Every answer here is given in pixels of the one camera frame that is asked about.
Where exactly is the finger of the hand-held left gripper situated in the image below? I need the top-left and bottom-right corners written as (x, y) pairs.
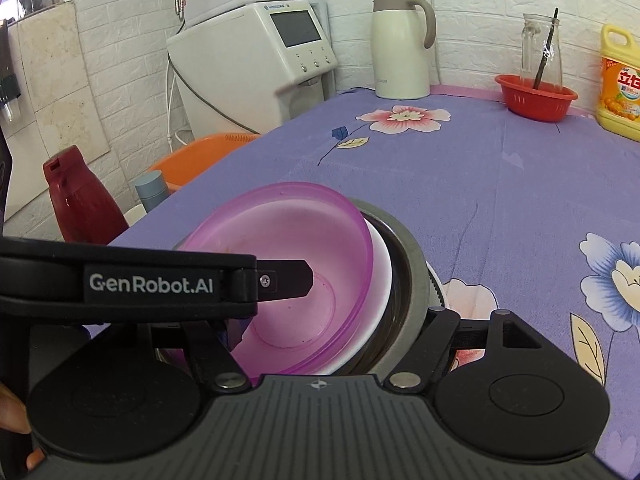
top-left (231, 259), bottom-right (315, 304)

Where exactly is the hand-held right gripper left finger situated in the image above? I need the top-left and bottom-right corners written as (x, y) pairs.
top-left (145, 317), bottom-right (252, 393)

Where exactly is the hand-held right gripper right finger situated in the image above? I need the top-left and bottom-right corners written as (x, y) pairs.
top-left (384, 306), bottom-right (551, 392)

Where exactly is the white plate with beaded rim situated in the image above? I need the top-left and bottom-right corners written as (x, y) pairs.
top-left (426, 271), bottom-right (447, 309)

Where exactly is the pink plastic bowl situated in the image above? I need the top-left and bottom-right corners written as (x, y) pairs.
top-left (177, 182), bottom-right (375, 376)

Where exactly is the stainless steel bowl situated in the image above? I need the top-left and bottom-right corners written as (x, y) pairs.
top-left (155, 196), bottom-right (432, 377)

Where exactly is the white ceramic bowl red pattern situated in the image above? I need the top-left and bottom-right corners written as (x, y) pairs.
top-left (312, 220), bottom-right (394, 376)

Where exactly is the person's left hand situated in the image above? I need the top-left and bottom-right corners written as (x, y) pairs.
top-left (0, 380), bottom-right (47, 472)

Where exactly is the red thermos bottle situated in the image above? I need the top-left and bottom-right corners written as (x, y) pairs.
top-left (42, 145), bottom-right (132, 247)

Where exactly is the grey-blue cup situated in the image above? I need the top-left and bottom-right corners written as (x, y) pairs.
top-left (133, 170), bottom-right (172, 214)

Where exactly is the orange plastic chair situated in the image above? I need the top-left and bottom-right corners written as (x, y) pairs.
top-left (148, 131), bottom-right (262, 196)

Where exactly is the purple floral tablecloth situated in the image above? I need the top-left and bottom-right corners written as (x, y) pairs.
top-left (82, 84), bottom-right (640, 480)

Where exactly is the white water dispenser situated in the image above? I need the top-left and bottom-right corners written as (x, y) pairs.
top-left (166, 0), bottom-right (339, 137)

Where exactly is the red plastic basket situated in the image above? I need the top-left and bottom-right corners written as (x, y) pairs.
top-left (494, 74), bottom-right (579, 123)

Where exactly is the white thermos jug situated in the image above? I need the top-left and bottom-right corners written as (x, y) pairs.
top-left (370, 0), bottom-right (437, 101)

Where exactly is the glass pitcher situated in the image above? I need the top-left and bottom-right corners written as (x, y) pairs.
top-left (520, 12), bottom-right (564, 89)

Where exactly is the yellow detergent bottle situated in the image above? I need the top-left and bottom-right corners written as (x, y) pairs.
top-left (597, 22), bottom-right (640, 142)

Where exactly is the black stirring stick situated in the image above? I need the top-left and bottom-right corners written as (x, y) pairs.
top-left (532, 7), bottom-right (560, 90)

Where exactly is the white wall cable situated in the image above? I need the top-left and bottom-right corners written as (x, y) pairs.
top-left (422, 0), bottom-right (443, 87)

